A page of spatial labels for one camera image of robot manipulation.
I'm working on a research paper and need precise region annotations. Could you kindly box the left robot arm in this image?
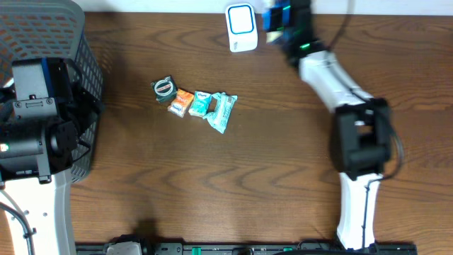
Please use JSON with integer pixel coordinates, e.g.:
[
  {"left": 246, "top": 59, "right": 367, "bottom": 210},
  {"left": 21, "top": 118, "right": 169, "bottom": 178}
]
[{"left": 1, "top": 58, "right": 103, "bottom": 254}]

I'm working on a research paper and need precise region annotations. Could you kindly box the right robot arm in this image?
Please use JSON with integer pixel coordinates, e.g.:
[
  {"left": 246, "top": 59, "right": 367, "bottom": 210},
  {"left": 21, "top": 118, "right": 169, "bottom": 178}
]
[{"left": 263, "top": 1, "right": 391, "bottom": 251}]

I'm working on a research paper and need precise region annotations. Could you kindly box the black round-logo snack packet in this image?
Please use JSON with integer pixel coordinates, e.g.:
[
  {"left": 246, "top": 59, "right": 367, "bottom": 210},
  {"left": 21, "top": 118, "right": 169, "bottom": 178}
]
[{"left": 151, "top": 75, "right": 178, "bottom": 103}]

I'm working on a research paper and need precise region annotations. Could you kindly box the teal candy packet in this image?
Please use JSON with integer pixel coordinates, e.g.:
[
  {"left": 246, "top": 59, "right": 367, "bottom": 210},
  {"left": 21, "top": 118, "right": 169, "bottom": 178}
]
[{"left": 188, "top": 91, "right": 212, "bottom": 118}]

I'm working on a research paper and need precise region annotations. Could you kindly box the light green snack packet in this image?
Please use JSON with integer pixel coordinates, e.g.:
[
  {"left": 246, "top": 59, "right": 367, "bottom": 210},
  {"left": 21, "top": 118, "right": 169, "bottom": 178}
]
[{"left": 202, "top": 92, "right": 238, "bottom": 134}]

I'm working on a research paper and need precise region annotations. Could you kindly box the orange candy packet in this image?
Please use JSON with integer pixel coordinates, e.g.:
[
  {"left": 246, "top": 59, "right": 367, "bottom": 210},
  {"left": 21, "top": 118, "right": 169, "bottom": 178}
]
[{"left": 168, "top": 89, "right": 194, "bottom": 118}]

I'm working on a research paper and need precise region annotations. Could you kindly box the large yellow snack bag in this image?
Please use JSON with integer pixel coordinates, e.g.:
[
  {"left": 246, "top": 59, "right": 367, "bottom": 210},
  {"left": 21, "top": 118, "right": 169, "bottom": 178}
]
[{"left": 262, "top": 0, "right": 284, "bottom": 44}]

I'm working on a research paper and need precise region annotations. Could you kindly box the white barcode scanner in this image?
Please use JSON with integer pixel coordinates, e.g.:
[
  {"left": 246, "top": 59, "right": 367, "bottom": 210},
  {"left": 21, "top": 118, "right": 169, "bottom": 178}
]
[{"left": 225, "top": 3, "right": 258, "bottom": 52}]

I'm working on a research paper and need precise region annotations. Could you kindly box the dark grey plastic basket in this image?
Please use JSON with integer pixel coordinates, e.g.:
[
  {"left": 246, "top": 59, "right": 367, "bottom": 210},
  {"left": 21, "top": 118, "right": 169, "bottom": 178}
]
[{"left": 1, "top": 1, "right": 104, "bottom": 184}]

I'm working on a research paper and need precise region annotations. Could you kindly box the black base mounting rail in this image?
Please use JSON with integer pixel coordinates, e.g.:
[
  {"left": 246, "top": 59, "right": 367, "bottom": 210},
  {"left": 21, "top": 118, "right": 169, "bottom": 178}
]
[{"left": 76, "top": 241, "right": 418, "bottom": 255}]

